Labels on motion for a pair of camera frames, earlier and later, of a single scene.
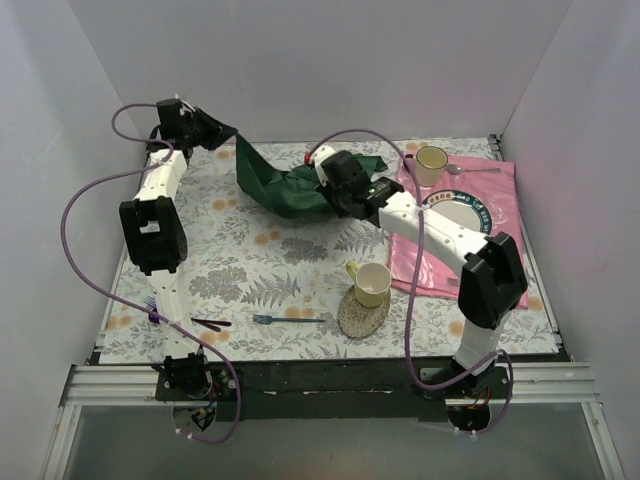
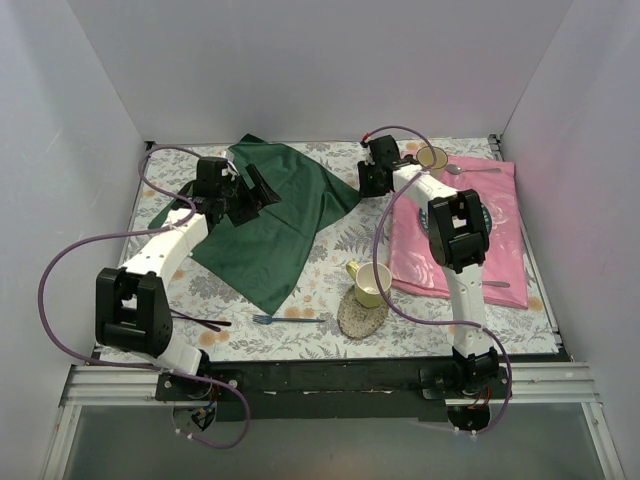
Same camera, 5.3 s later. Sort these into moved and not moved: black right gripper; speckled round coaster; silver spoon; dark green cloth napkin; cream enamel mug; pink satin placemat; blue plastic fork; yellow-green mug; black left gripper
Moved: dark green cloth napkin; black left gripper; black right gripper
Not moved: speckled round coaster; cream enamel mug; silver spoon; blue plastic fork; pink satin placemat; yellow-green mug
